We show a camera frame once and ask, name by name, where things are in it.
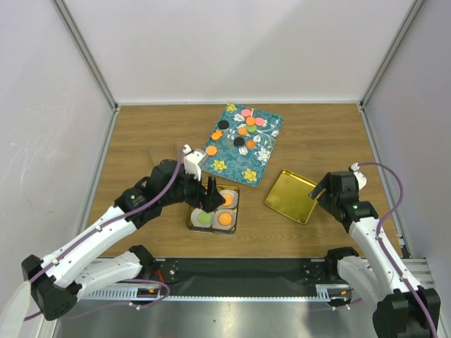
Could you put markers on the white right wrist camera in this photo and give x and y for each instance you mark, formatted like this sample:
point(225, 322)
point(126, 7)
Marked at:
point(361, 178)

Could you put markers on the orange round cookie top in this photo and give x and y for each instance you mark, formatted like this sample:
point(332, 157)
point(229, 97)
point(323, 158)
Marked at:
point(250, 121)

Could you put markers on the blue floral serving tray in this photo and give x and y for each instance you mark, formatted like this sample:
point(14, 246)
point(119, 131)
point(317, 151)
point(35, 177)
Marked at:
point(240, 164)

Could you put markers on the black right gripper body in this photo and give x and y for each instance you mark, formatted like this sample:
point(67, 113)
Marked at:
point(327, 201)

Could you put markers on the pink round cookie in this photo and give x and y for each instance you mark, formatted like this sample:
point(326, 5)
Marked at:
point(260, 121)
point(246, 113)

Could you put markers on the gold tin lid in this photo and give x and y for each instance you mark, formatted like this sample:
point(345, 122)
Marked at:
point(289, 196)

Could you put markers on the tan embossed sandwich biscuit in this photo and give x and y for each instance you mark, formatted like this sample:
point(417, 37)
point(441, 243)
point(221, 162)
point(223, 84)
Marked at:
point(228, 200)

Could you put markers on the pink round cookie right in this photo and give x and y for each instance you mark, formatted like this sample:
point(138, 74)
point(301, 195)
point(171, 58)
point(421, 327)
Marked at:
point(260, 121)

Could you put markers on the white paper cupcake liner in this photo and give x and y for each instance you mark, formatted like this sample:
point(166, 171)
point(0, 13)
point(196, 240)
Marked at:
point(194, 215)
point(235, 196)
point(216, 224)

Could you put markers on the tan round biscuit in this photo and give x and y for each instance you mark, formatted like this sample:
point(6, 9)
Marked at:
point(211, 150)
point(225, 219)

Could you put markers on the green sandwich cookie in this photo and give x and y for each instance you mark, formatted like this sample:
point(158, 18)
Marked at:
point(204, 219)

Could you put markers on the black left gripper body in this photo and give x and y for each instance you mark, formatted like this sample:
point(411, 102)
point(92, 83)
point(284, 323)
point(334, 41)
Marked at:
point(188, 190)

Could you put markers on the orange fish shaped cookie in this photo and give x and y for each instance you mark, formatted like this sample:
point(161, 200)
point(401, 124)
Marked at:
point(216, 135)

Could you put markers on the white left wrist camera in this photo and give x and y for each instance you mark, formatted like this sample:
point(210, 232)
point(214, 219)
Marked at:
point(193, 160)

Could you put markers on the black sandwich cookie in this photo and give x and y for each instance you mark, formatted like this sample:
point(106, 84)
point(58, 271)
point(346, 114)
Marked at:
point(223, 124)
point(239, 142)

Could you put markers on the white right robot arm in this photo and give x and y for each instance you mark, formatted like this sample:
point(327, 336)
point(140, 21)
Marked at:
point(402, 306)

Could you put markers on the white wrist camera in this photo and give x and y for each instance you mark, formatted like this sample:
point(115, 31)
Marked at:
point(361, 178)
point(193, 160)

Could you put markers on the black sandwich cookie upper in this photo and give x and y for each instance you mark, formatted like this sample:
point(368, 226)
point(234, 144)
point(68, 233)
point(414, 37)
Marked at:
point(223, 124)

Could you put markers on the green round cookie upper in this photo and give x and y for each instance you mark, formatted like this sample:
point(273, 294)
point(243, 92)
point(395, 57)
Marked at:
point(251, 128)

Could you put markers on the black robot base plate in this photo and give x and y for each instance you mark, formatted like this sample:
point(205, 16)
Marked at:
point(258, 271)

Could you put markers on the aluminium frame post right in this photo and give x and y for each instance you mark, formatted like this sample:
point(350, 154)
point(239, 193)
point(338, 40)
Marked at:
point(395, 44)

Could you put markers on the gold cookie tin box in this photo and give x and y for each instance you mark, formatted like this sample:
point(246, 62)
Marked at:
point(211, 230)

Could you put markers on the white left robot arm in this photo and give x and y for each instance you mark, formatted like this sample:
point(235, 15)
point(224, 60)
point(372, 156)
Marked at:
point(59, 279)

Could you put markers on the aluminium frame post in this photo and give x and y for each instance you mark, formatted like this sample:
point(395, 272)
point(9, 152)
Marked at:
point(80, 43)
point(395, 44)

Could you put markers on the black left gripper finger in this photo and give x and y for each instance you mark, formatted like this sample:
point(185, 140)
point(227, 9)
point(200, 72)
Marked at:
point(210, 203)
point(211, 188)

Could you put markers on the orange swirl cookie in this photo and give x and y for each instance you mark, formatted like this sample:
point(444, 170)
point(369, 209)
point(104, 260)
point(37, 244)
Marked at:
point(250, 144)

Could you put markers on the aluminium frame post left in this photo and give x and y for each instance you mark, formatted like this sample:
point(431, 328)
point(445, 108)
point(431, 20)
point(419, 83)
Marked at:
point(80, 43)

